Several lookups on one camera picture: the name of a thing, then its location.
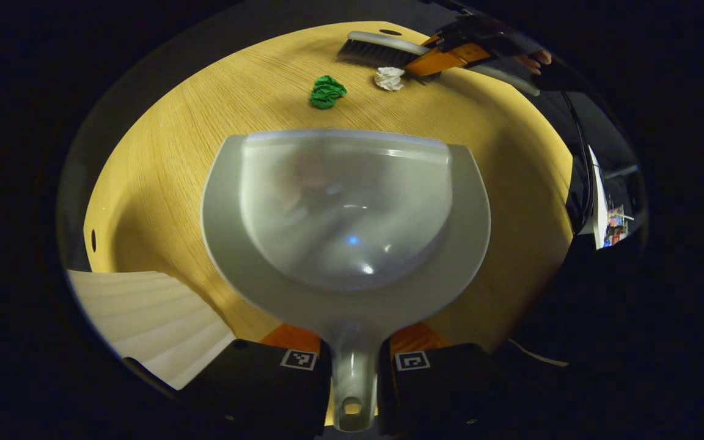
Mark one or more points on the small grey broom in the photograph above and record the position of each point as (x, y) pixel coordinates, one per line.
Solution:
(376, 52)

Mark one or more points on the green paper ball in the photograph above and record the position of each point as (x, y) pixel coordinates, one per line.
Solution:
(327, 91)

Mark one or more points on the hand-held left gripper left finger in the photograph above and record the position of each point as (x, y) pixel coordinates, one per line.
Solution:
(266, 391)

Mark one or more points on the white paper ball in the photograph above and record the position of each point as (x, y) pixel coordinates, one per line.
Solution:
(390, 78)

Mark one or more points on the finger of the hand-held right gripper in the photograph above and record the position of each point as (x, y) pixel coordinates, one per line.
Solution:
(439, 41)
(443, 60)

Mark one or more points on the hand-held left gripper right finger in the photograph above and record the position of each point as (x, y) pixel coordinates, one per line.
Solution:
(437, 397)

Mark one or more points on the grey plastic dustpan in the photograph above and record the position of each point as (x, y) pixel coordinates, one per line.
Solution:
(346, 214)

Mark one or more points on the white panel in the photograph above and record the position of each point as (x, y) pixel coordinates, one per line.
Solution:
(599, 201)

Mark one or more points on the white ribbed garbage bin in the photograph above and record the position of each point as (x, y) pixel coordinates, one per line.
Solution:
(144, 318)

